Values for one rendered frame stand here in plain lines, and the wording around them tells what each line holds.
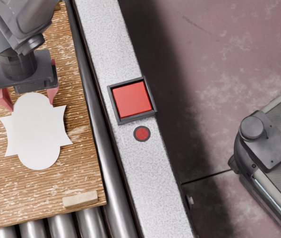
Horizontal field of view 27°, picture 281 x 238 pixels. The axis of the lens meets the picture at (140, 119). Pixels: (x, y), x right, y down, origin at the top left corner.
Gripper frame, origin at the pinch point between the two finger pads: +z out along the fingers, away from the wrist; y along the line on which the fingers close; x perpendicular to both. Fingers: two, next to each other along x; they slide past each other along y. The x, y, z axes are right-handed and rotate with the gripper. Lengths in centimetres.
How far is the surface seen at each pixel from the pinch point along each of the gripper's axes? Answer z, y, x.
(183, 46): 78, 47, 81
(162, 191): 9.9, 19.6, -16.8
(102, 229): 11.3, 8.3, -20.9
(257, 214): 95, 57, 17
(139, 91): 3.4, 19.3, 1.1
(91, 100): 4.4, 10.4, 1.8
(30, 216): 8.1, -3.0, -17.7
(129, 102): 3.9, 17.2, -0.6
